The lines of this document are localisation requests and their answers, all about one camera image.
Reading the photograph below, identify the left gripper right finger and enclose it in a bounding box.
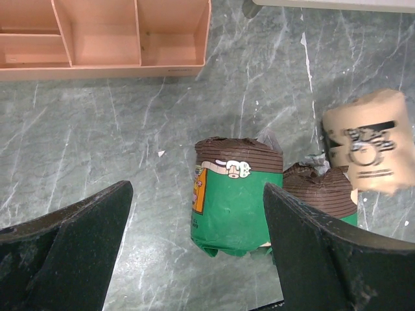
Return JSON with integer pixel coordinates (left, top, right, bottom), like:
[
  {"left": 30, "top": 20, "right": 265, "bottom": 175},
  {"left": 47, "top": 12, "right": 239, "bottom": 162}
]
[{"left": 263, "top": 183, "right": 414, "bottom": 310}]

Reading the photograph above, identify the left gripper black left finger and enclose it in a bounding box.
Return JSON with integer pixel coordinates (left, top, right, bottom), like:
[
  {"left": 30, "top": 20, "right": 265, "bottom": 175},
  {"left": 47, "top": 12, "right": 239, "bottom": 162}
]
[{"left": 1, "top": 181, "right": 133, "bottom": 310}]

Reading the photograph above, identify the white two-tier shelf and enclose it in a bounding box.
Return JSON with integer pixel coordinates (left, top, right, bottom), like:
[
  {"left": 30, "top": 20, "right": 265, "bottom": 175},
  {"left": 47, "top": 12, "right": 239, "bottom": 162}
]
[{"left": 242, "top": 0, "right": 414, "bottom": 19}]

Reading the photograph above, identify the green wrapped roll right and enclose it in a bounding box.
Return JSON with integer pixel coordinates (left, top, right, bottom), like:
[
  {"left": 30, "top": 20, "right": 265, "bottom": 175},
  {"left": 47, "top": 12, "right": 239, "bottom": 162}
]
[{"left": 283, "top": 163, "right": 358, "bottom": 226}]

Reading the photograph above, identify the green wrapped roll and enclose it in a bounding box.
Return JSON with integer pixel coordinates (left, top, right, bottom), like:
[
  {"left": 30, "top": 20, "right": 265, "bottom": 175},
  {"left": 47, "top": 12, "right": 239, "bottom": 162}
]
[
  {"left": 283, "top": 163, "right": 358, "bottom": 226},
  {"left": 191, "top": 137, "right": 283, "bottom": 257}
]

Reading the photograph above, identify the green wrapped roll left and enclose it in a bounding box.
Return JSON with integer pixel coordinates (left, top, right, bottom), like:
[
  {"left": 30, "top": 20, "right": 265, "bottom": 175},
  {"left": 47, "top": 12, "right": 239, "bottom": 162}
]
[{"left": 191, "top": 137, "right": 283, "bottom": 257}]

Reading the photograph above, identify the kraft wrapped roll with cartoon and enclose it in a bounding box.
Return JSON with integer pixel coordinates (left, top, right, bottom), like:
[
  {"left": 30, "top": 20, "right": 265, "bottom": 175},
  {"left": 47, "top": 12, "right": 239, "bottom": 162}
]
[{"left": 322, "top": 89, "right": 414, "bottom": 194}]

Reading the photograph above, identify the orange plastic file organizer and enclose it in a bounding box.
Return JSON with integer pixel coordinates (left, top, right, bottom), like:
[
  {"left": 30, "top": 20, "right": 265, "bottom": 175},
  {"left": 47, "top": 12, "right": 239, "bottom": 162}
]
[{"left": 1, "top": 0, "right": 211, "bottom": 81}]

